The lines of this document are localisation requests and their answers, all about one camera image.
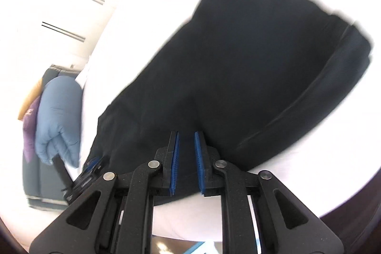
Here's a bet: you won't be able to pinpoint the black denim pants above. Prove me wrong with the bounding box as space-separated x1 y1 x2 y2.
89 0 371 199

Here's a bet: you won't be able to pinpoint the blue rolled duvet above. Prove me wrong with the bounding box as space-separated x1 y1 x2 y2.
35 75 83 168

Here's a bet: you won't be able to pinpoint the purple pillow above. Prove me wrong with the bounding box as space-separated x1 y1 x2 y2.
23 96 41 162

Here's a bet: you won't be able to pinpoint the mustard yellow pillow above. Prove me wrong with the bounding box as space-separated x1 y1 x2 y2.
17 78 43 120

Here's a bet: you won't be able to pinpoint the white bed sheet mattress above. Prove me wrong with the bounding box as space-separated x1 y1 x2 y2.
0 0 381 246

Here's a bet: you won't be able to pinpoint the cream wardrobe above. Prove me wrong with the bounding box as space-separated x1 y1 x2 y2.
1 0 124 118

